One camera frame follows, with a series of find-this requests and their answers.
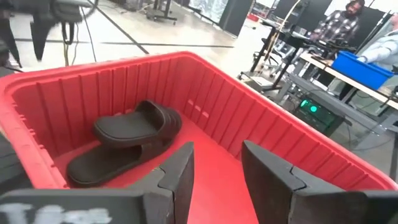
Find black tripod stand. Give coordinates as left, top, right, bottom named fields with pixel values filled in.
left=238, top=18, right=299, bottom=93

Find red ribbed plastic bin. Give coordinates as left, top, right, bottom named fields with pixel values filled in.
left=0, top=51, right=398, bottom=224

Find person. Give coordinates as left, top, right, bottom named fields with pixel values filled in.
left=310, top=0, right=366, bottom=44
left=356, top=12, right=398, bottom=72

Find black floor stand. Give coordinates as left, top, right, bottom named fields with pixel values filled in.
left=145, top=0, right=178, bottom=26

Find black display panel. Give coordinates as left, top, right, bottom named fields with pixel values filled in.
left=186, top=0, right=254, bottom=37

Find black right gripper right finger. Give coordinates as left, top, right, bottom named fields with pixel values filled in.
left=241, top=139, right=398, bottom=224

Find wooden top table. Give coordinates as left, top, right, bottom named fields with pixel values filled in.
left=298, top=52, right=398, bottom=110

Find black box green lights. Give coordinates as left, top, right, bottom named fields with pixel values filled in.
left=292, top=96, right=346, bottom=138

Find blue plastic bin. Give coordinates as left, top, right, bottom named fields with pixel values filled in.
left=331, top=50, right=395, bottom=91

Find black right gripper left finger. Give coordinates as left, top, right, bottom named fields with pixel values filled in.
left=0, top=141, right=195, bottom=224

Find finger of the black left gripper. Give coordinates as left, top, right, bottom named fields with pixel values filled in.
left=0, top=18, right=23, bottom=68
left=29, top=14, right=53, bottom=62

